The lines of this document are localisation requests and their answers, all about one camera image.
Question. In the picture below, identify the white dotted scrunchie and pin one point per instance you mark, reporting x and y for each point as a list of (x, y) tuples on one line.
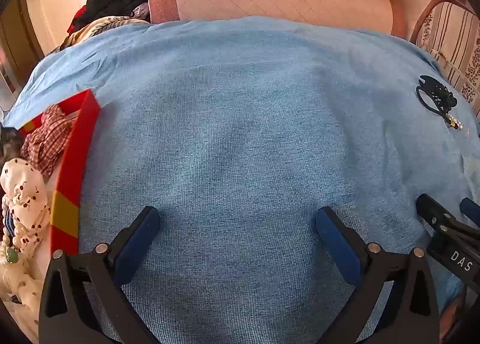
[(26, 186)]

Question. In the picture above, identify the red cloth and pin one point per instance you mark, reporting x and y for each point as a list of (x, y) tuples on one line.
[(79, 16)]

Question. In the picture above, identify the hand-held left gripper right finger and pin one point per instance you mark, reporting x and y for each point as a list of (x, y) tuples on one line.
[(337, 246)]

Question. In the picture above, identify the black hair clip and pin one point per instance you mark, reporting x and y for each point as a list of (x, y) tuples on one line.
[(431, 89)]

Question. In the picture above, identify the cream patterned cloth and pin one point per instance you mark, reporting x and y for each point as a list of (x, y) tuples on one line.
[(101, 25)]

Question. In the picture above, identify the grey checked cloth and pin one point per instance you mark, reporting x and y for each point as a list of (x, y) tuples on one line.
[(140, 11)]

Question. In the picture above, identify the brown wooden wardrobe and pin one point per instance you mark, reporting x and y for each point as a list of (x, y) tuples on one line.
[(15, 29)]

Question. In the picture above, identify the pearl hairpin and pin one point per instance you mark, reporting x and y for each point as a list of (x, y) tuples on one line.
[(454, 122)]

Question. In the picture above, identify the light blue blanket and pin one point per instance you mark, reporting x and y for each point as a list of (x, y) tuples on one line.
[(243, 122)]

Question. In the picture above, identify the striped floral seat cushion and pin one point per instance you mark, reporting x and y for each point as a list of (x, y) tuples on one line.
[(455, 40)]

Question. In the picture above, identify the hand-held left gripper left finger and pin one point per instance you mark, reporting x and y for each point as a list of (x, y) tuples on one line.
[(138, 246)]

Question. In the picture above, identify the red checkered scrunchie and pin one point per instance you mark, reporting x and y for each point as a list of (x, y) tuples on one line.
[(45, 141)]

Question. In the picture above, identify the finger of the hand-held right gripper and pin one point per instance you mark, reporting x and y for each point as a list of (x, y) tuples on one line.
[(431, 209), (471, 207)]

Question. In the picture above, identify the red cardboard box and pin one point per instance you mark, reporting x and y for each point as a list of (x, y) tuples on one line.
[(71, 179)]

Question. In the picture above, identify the grey furry scrunchie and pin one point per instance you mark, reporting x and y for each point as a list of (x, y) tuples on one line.
[(9, 141)]

